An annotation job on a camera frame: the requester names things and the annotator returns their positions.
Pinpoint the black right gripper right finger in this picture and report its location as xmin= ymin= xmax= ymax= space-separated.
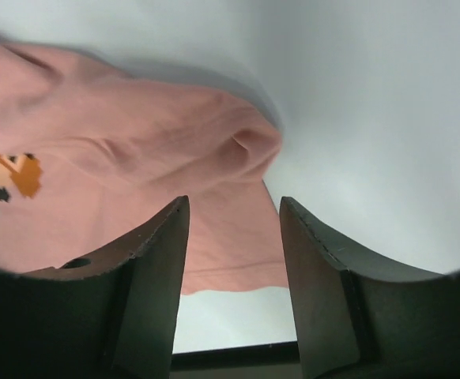
xmin=280 ymin=197 xmax=460 ymax=378

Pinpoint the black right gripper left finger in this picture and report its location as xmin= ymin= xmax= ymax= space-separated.
xmin=0 ymin=196 xmax=190 ymax=378

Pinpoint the pink printed t shirt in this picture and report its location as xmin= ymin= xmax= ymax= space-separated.
xmin=0 ymin=43 xmax=288 ymax=295

